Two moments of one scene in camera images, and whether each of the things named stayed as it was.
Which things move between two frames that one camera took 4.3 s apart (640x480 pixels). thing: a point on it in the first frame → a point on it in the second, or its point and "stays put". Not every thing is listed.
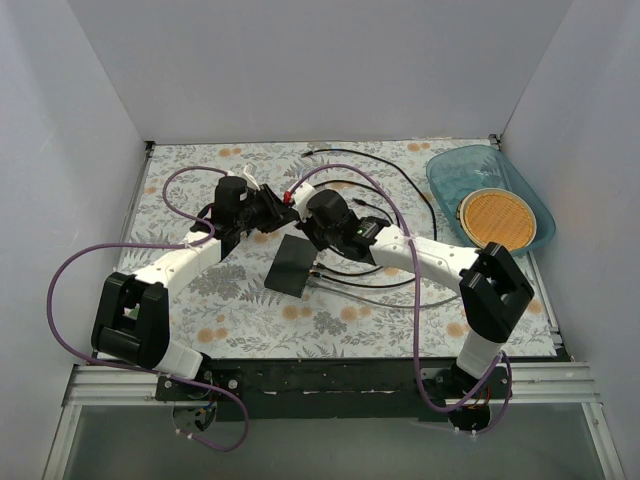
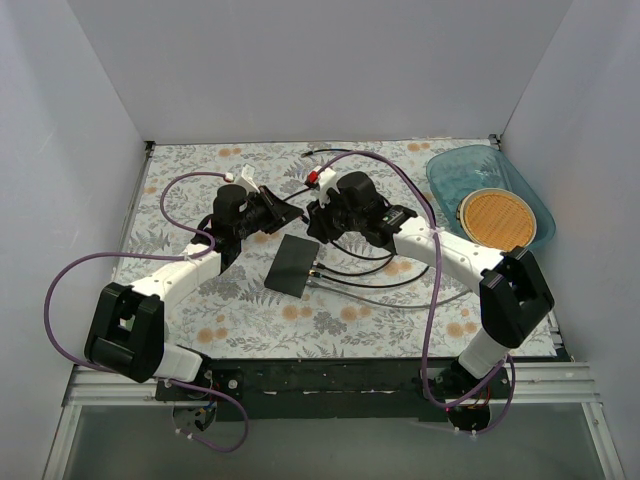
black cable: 395,166 → 386,260
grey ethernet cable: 383,304 stays put
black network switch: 291,264 stays put
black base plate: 319,390 stays put
